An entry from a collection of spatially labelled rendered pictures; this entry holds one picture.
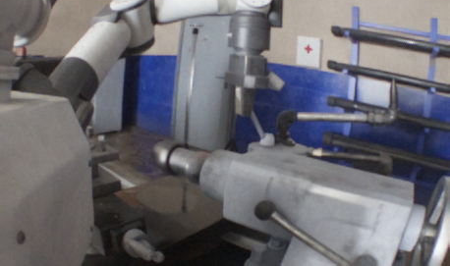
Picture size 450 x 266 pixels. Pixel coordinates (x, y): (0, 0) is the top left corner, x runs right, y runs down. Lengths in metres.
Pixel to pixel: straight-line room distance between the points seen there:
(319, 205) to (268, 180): 0.11
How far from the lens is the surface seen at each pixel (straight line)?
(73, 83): 0.45
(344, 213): 0.51
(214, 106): 4.43
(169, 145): 0.76
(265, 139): 0.69
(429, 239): 0.57
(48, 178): 0.20
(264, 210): 0.49
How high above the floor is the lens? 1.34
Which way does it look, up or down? 12 degrees down
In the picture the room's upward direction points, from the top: 5 degrees clockwise
